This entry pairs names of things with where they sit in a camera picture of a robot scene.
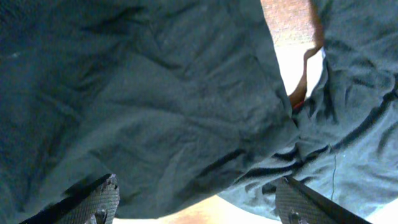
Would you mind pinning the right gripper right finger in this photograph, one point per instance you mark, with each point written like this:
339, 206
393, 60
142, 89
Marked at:
298, 204

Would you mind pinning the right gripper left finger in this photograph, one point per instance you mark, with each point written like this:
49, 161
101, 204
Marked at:
94, 204

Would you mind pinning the black shorts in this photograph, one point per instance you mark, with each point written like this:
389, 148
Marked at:
178, 99

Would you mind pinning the black t-shirt white lettering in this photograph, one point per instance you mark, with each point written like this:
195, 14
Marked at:
347, 146

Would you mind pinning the red garment tag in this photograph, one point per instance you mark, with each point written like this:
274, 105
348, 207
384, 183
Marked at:
298, 105

